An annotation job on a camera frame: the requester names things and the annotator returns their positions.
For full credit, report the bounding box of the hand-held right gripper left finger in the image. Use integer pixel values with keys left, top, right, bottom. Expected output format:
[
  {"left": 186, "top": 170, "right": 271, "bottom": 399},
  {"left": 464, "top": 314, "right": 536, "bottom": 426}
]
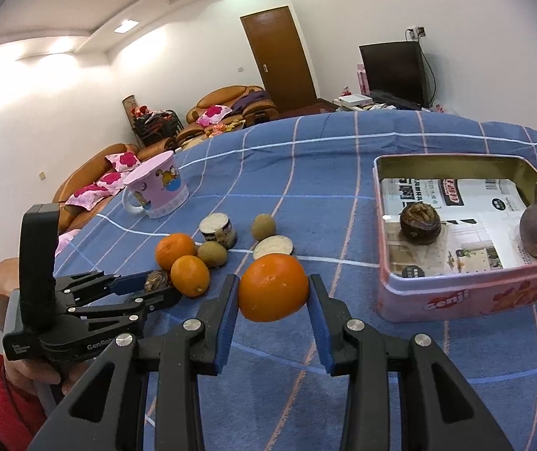
[{"left": 26, "top": 273, "right": 242, "bottom": 451}]

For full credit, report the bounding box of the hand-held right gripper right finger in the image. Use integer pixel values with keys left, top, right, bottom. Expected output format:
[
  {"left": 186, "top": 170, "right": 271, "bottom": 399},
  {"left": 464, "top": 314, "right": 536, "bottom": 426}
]
[{"left": 308, "top": 273, "right": 509, "bottom": 451}]

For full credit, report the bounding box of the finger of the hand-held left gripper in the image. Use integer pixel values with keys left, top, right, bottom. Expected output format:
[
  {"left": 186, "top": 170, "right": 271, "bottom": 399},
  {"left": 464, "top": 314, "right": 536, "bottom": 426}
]
[
  {"left": 53, "top": 270, "right": 156, "bottom": 308},
  {"left": 64, "top": 286, "right": 184, "bottom": 339}
]

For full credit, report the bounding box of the dark brown mangosteen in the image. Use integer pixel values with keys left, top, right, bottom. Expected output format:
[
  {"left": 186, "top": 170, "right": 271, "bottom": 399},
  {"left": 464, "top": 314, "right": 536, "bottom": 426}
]
[
  {"left": 399, "top": 201, "right": 442, "bottom": 246},
  {"left": 143, "top": 270, "right": 171, "bottom": 294}
]

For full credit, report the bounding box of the small orange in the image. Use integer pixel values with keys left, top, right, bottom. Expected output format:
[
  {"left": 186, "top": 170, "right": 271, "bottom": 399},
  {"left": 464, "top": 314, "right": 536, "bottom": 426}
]
[
  {"left": 170, "top": 255, "right": 211, "bottom": 298},
  {"left": 155, "top": 233, "right": 199, "bottom": 271}
]

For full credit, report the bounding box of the large orange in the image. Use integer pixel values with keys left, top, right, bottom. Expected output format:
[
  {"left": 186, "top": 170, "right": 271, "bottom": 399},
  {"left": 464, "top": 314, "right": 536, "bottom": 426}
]
[{"left": 238, "top": 253, "right": 310, "bottom": 323}]

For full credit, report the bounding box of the brown kiwi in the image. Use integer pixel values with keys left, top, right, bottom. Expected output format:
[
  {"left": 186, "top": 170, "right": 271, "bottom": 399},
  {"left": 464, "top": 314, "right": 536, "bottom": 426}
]
[
  {"left": 196, "top": 241, "right": 229, "bottom": 268},
  {"left": 251, "top": 213, "right": 278, "bottom": 241}
]

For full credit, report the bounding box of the pink tin box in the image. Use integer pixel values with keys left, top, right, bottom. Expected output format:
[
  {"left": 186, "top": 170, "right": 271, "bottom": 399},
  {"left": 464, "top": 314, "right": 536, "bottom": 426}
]
[{"left": 373, "top": 154, "right": 537, "bottom": 324}]

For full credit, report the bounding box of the person's left hand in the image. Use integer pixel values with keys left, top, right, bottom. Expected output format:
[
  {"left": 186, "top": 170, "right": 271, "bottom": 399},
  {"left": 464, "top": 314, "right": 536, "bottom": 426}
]
[{"left": 3, "top": 354, "right": 83, "bottom": 400}]

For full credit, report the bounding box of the brown leather chair back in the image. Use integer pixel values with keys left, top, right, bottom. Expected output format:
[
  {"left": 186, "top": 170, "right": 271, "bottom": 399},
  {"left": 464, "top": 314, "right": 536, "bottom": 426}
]
[{"left": 0, "top": 258, "right": 21, "bottom": 332}]

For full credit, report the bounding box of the pink flowered cushion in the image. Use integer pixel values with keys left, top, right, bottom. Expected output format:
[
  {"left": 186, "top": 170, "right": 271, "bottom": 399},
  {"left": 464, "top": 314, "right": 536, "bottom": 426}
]
[
  {"left": 55, "top": 229, "right": 82, "bottom": 258},
  {"left": 105, "top": 151, "right": 140, "bottom": 172},
  {"left": 196, "top": 106, "right": 233, "bottom": 126},
  {"left": 65, "top": 185, "right": 109, "bottom": 208},
  {"left": 94, "top": 170, "right": 130, "bottom": 192}
]

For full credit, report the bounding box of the pink cartoon mug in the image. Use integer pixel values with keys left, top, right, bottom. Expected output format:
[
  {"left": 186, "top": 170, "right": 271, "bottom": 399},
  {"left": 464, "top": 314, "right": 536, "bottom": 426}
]
[{"left": 122, "top": 150, "right": 190, "bottom": 219}]

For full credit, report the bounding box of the long brown leather sofa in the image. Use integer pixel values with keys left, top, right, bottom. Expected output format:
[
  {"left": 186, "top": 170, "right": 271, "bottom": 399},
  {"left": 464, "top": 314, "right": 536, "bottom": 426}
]
[{"left": 52, "top": 143, "right": 177, "bottom": 233}]

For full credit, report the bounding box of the blue plaid cloth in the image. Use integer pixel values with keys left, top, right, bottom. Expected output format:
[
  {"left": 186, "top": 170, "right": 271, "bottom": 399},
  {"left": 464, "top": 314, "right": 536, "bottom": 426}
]
[{"left": 29, "top": 112, "right": 537, "bottom": 451}]

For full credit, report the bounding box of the black rack with clothes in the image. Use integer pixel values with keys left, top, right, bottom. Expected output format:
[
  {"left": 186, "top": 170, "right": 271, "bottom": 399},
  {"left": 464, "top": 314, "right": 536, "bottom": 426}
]
[{"left": 130, "top": 106, "right": 184, "bottom": 147}]

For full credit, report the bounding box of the rolled brown mat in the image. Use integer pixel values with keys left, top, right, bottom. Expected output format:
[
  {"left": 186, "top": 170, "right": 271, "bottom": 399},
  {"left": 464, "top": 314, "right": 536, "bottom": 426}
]
[{"left": 123, "top": 95, "right": 138, "bottom": 129}]

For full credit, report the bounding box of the coffee table with snacks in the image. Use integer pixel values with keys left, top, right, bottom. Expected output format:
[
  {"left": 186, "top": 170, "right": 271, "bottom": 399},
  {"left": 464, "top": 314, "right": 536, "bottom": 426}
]
[{"left": 203, "top": 120, "right": 247, "bottom": 140}]

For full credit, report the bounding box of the printed paper lining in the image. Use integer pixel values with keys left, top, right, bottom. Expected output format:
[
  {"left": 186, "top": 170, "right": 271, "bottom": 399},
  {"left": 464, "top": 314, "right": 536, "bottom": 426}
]
[{"left": 380, "top": 177, "right": 537, "bottom": 275}]

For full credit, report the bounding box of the brown leather armchair sofa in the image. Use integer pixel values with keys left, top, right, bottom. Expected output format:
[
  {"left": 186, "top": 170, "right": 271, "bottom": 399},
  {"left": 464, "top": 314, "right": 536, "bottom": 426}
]
[{"left": 177, "top": 85, "right": 281, "bottom": 147}]

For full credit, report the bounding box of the purple blanket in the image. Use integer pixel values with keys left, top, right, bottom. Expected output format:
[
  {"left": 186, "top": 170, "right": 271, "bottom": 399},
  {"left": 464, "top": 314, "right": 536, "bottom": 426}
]
[{"left": 232, "top": 90, "right": 276, "bottom": 112}]

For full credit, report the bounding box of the low television stand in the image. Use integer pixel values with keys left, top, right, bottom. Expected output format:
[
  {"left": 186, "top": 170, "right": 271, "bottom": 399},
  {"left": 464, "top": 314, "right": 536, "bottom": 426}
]
[{"left": 318, "top": 96, "right": 438, "bottom": 114}]

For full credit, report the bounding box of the black television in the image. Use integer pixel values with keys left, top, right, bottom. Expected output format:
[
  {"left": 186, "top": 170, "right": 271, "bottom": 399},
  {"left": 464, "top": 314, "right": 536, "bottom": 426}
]
[{"left": 359, "top": 41, "right": 431, "bottom": 110}]

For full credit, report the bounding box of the brown wooden door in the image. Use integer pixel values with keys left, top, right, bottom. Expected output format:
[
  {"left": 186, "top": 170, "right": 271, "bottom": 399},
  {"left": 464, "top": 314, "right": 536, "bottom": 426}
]
[{"left": 240, "top": 6, "right": 319, "bottom": 114}]

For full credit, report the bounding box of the black power cable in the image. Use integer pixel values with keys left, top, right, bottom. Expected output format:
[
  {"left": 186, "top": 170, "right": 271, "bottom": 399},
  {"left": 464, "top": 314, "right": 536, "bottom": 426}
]
[{"left": 421, "top": 38, "right": 438, "bottom": 106}]

